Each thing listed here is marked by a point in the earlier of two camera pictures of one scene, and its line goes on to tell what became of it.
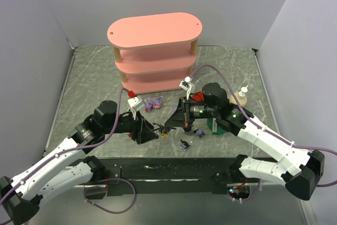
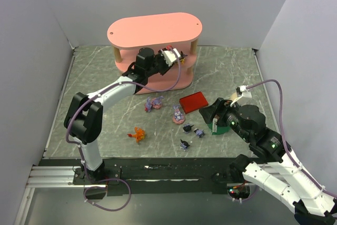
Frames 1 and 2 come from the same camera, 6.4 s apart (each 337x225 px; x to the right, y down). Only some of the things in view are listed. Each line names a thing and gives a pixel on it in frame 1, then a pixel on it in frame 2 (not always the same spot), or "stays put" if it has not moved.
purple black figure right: (199, 133) stays put
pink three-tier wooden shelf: (155, 53) stays put
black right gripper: (186, 114) to (215, 111)
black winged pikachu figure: (164, 131) to (182, 58)
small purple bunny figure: (148, 106) stays put
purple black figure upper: (187, 129) stays put
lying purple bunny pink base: (156, 102) stays put
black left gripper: (137, 129) to (163, 63)
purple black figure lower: (184, 144) stays put
